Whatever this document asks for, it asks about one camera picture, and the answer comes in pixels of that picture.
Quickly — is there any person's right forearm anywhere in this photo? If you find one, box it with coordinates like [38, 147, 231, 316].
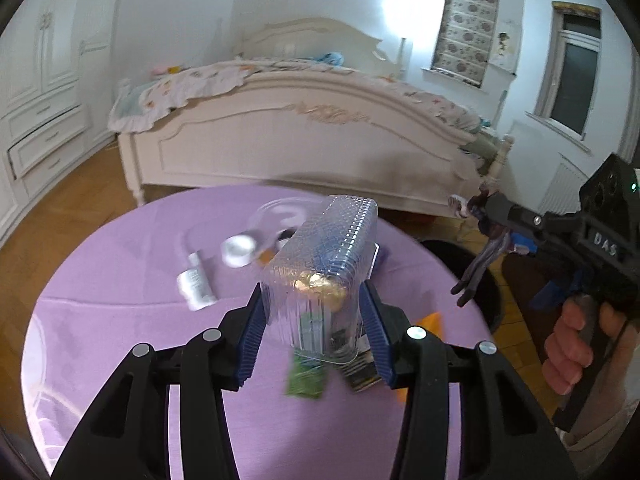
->
[560, 325, 640, 480]

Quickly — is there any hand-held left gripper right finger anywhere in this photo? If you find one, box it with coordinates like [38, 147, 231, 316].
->
[359, 279, 577, 480]

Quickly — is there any cream carved bed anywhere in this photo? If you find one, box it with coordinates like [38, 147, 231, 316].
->
[116, 17, 513, 206]

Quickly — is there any purple tablecloth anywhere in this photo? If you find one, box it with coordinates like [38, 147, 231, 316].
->
[20, 184, 493, 480]

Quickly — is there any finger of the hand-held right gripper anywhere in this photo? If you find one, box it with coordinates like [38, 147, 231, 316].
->
[482, 192, 551, 236]
[507, 232, 551, 261]

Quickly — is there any small white bottle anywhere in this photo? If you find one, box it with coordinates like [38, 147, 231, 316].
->
[176, 252, 218, 311]

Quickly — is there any floral window blind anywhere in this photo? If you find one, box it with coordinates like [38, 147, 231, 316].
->
[431, 0, 501, 88]

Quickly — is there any clear plastic container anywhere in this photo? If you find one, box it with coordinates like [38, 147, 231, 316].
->
[260, 194, 381, 363]

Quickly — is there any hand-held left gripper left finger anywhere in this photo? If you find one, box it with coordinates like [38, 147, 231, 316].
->
[50, 285, 267, 480]

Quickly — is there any grey green pillow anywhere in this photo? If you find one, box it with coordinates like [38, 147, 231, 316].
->
[460, 137, 501, 161]

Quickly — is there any white framed window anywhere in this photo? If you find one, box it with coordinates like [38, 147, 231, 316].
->
[532, 1, 603, 141]

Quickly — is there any dark printed packet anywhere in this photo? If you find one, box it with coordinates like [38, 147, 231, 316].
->
[345, 350, 382, 392]

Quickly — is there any white radiator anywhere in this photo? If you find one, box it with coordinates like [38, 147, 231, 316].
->
[537, 155, 591, 216]

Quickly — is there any small wall picture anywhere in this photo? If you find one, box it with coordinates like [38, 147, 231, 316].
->
[490, 20, 518, 73]

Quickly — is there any floral quilt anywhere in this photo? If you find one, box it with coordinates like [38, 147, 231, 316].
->
[109, 57, 483, 133]

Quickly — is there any white cap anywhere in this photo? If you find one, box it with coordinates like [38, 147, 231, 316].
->
[221, 234, 258, 267]

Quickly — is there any green gum pack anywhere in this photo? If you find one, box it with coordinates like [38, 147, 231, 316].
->
[285, 350, 328, 401]

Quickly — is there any person's right hand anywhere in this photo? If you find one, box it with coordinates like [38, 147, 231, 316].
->
[541, 299, 636, 396]

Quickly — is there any black trash bin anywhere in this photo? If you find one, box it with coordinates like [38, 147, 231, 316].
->
[417, 239, 503, 333]

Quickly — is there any white wardrobe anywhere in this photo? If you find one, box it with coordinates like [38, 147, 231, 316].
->
[0, 0, 123, 233]

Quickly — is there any dark brown chair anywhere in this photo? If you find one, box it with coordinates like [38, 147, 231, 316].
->
[501, 252, 576, 361]

